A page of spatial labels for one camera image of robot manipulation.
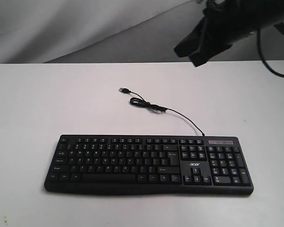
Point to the black acer keyboard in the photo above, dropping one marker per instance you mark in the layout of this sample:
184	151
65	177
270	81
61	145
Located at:
148	164

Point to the grey backdrop cloth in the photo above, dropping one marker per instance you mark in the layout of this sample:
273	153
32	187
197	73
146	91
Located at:
94	31

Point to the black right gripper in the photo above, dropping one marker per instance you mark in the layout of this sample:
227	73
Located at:
227	22

